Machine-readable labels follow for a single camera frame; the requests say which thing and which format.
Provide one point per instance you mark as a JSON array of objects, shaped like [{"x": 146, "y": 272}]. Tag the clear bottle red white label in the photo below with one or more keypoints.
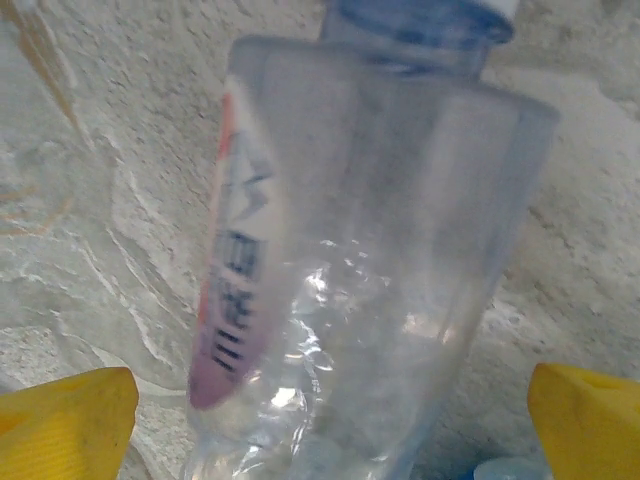
[{"x": 375, "y": 200}]

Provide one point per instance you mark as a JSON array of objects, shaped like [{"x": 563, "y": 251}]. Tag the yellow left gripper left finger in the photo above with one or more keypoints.
[{"x": 55, "y": 430}]

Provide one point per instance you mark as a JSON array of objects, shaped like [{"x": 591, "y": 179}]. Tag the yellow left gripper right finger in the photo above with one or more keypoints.
[{"x": 590, "y": 430}]

